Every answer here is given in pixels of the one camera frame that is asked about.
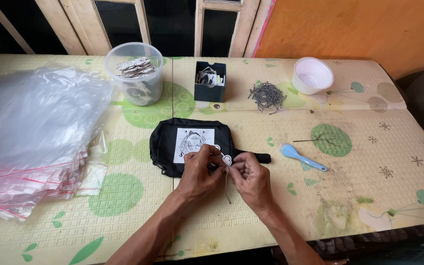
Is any person's right hand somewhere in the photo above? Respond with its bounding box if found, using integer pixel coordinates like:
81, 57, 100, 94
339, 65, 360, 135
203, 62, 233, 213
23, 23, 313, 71
228, 152, 276, 215

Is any person's left hand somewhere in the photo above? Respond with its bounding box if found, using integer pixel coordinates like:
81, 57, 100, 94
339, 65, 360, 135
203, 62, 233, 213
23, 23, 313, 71
175, 144, 227, 202

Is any thin metal ball chain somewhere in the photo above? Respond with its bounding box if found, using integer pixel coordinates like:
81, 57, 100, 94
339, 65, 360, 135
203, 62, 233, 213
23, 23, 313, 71
223, 166, 232, 204

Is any white cloud-shaped keychain charm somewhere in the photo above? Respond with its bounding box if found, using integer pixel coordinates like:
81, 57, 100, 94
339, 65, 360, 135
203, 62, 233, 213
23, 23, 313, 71
214, 145, 233, 166

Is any black pouch with white print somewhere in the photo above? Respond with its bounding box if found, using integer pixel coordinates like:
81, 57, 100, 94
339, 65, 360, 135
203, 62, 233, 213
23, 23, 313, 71
149, 118, 272, 178

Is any light blue plastic spoon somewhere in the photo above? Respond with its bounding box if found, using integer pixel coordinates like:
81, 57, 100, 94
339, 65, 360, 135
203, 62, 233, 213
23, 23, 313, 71
279, 143, 328, 172

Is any dark blue square box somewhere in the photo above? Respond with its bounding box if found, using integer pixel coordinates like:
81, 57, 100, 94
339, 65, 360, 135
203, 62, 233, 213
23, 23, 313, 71
194, 61, 227, 103

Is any yellow green patterned mat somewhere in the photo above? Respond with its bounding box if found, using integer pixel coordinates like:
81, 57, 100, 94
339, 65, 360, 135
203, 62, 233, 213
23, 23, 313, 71
0, 54, 424, 265

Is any paper cutouts bundle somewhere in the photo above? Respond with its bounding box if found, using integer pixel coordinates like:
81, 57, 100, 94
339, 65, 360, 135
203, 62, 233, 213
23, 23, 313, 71
196, 66, 225, 87

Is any clear round plastic container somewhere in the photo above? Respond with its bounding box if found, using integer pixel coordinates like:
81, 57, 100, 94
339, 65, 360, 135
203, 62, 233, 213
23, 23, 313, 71
104, 42, 164, 107

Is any white plastic bowl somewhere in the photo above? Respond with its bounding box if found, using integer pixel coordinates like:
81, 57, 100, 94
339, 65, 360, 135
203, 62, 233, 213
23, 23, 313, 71
291, 57, 335, 95

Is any pile of black-white charms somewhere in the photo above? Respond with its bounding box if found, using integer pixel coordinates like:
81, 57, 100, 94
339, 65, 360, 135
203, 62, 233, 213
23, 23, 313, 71
116, 57, 158, 79

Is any dark patterned fabric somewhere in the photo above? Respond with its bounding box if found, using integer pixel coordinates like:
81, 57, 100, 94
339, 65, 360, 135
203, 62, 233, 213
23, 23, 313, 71
308, 221, 424, 265

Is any stack of clear zip bags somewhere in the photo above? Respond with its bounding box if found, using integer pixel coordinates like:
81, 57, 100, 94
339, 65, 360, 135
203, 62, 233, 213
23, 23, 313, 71
0, 66, 115, 221

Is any heap of metal ball chains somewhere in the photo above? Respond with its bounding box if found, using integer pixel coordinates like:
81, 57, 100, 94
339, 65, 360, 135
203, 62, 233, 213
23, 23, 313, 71
248, 81, 287, 115

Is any cream wooden window frame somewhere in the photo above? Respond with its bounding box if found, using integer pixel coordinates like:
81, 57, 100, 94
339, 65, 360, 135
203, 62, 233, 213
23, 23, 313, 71
0, 0, 276, 58

